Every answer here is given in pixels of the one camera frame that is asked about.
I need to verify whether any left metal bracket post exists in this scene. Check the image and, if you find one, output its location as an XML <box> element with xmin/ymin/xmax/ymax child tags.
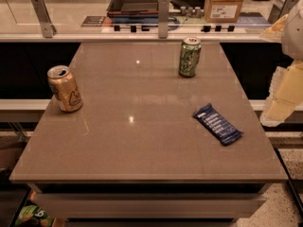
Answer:
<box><xmin>30</xmin><ymin>0</ymin><xmax>57</xmax><ymax>38</ymax></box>

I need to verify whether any metal bracket post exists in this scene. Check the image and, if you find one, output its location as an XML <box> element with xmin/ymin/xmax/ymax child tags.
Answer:
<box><xmin>268</xmin><ymin>0</ymin><xmax>299</xmax><ymax>24</ymax></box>
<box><xmin>30</xmin><ymin>0</ymin><xmax>57</xmax><ymax>38</ymax></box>
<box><xmin>158</xmin><ymin>0</ymin><xmax>169</xmax><ymax>39</ymax></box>

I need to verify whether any green soda can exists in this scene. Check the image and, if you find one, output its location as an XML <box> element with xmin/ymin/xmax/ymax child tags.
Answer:
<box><xmin>179</xmin><ymin>37</ymin><xmax>202</xmax><ymax>78</ymax></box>

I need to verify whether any blue snack bar wrapper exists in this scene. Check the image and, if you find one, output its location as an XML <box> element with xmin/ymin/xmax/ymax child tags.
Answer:
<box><xmin>192</xmin><ymin>103</ymin><xmax>242</xmax><ymax>146</ymax></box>

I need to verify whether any right metal bracket post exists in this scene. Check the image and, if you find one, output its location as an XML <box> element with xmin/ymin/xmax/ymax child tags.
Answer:
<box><xmin>268</xmin><ymin>0</ymin><xmax>299</xmax><ymax>24</ymax></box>

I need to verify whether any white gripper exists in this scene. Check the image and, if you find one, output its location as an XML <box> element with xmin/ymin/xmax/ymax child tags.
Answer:
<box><xmin>259</xmin><ymin>0</ymin><xmax>303</xmax><ymax>127</ymax></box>

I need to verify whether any cardboard box with label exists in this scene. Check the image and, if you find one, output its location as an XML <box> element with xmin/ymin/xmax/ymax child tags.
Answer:
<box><xmin>204</xmin><ymin>0</ymin><xmax>243</xmax><ymax>23</ymax></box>

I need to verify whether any green snack bag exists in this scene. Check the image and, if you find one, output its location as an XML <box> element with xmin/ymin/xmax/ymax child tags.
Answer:
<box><xmin>14</xmin><ymin>205</ymin><xmax>55</xmax><ymax>227</ymax></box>

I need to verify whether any center metal bracket post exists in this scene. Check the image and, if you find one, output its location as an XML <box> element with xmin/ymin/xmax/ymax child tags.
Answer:
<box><xmin>158</xmin><ymin>0</ymin><xmax>169</xmax><ymax>39</ymax></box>

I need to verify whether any orange soda can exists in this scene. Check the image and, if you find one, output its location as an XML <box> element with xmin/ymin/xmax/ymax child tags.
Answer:
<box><xmin>47</xmin><ymin>65</ymin><xmax>83</xmax><ymax>113</ymax></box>

